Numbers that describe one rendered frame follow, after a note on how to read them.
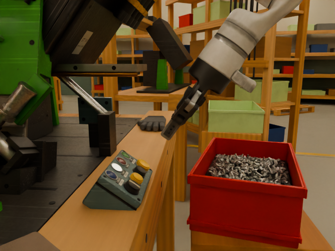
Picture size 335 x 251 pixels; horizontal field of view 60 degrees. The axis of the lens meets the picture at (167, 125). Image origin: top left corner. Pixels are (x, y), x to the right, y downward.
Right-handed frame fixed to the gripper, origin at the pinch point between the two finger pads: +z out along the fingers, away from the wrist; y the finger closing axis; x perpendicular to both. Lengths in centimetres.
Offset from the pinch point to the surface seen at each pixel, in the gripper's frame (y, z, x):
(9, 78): -0.8, 10.4, -31.8
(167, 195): -79, 47, 24
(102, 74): -13.8, 1.6, -19.9
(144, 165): 1.0, 8.7, -0.1
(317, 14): -849, -327, 205
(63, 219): 16.1, 17.3, -6.2
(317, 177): -234, 6, 166
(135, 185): 10.7, 8.6, 0.0
